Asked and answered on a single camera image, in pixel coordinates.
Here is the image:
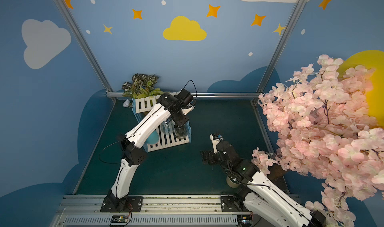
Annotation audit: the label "dark transparent spray bottle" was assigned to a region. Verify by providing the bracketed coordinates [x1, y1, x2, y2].
[175, 125, 190, 140]

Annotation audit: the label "blue and white slatted shelf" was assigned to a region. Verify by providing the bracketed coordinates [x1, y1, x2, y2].
[132, 95, 191, 153]

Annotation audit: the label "clear blue-white spray bottle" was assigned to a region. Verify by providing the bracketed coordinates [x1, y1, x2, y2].
[160, 117, 175, 136]

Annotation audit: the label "teal pink spray bottle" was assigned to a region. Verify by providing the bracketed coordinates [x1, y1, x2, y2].
[147, 131, 160, 145]

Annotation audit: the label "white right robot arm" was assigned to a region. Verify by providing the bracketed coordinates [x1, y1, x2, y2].
[201, 135, 327, 227]

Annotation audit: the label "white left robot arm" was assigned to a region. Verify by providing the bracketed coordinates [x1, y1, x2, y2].
[103, 88, 196, 209]

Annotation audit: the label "small pot white flowers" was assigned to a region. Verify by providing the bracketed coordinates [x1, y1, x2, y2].
[226, 174, 242, 189]

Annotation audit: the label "clear vase with daisies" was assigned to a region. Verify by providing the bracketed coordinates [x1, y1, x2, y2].
[122, 73, 164, 99]

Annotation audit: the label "pink cherry blossom tree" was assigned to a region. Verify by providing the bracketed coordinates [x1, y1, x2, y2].
[252, 54, 384, 227]

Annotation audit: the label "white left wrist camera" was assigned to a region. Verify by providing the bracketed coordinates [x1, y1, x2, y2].
[182, 106, 195, 116]

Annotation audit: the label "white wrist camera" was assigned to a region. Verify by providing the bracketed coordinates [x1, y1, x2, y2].
[182, 106, 195, 116]
[210, 134, 223, 154]

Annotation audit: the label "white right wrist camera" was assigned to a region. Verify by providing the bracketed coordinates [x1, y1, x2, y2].
[210, 134, 223, 154]

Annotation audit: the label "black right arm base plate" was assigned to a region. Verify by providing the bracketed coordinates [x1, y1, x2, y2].
[220, 195, 247, 213]

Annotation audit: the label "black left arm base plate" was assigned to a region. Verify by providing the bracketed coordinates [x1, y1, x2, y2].
[100, 196, 144, 213]

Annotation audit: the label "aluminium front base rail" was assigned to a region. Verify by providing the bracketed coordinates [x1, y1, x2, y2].
[49, 194, 301, 227]

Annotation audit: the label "aluminium left corner post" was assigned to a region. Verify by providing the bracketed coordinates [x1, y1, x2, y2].
[53, 0, 113, 92]

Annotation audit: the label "aluminium corner post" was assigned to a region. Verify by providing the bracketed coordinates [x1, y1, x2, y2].
[257, 0, 307, 93]
[53, 0, 113, 92]

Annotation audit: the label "aluminium right corner post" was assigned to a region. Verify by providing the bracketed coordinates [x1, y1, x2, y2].
[257, 0, 307, 93]

